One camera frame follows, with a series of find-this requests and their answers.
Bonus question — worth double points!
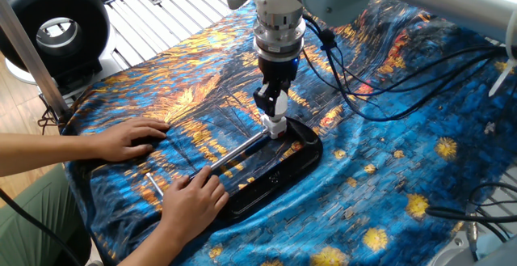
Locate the person's right hand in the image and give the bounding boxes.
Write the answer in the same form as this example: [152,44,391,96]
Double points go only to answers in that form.
[158,165,231,246]

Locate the black ring fan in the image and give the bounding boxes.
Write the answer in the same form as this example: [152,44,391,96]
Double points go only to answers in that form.
[0,0,118,91]

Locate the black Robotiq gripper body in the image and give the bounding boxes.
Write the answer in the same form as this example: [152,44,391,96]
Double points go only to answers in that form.
[257,54,301,84]

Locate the small silver stick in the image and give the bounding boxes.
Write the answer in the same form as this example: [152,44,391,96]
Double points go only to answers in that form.
[145,171,165,199]

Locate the silver cable plug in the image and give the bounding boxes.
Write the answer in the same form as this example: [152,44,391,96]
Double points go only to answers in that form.
[465,219,480,257]

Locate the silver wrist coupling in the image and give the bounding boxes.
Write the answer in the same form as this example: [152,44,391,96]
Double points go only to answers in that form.
[252,14,307,64]

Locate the person's right forearm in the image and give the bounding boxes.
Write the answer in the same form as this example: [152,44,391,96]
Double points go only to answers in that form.
[116,222,191,266]

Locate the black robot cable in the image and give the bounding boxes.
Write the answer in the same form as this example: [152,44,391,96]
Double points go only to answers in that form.
[301,15,508,98]
[326,47,508,123]

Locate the aluminium frame post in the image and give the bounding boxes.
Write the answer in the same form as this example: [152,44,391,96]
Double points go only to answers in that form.
[0,0,69,118]

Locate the person's left forearm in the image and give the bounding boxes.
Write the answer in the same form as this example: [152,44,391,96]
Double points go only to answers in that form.
[0,132,98,178]

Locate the blue orange painted tablecloth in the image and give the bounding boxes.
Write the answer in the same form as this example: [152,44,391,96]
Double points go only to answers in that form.
[60,0,517,266]

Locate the thin black floor cable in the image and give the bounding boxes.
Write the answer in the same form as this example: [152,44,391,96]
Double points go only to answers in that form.
[0,188,84,266]

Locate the white lamp socket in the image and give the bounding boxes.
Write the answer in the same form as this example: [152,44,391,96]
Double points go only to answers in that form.
[259,113,289,141]

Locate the silver lamp rod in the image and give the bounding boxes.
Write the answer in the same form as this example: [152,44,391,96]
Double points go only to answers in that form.
[188,129,268,179]

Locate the white light bulb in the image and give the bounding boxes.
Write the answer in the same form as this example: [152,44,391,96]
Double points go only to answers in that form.
[267,90,289,119]

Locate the green trousers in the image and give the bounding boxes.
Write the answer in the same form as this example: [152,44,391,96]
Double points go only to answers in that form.
[0,163,93,266]

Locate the person's left hand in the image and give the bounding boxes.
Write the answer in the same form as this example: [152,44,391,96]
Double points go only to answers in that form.
[90,116,171,164]

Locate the black cable connector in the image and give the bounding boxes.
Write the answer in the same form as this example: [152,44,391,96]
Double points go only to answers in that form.
[317,27,338,52]

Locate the dark tangled cord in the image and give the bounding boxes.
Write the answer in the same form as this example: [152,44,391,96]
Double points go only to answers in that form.
[37,94,61,129]

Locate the black base cable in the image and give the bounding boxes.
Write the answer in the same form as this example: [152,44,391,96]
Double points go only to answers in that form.
[424,183,517,243]

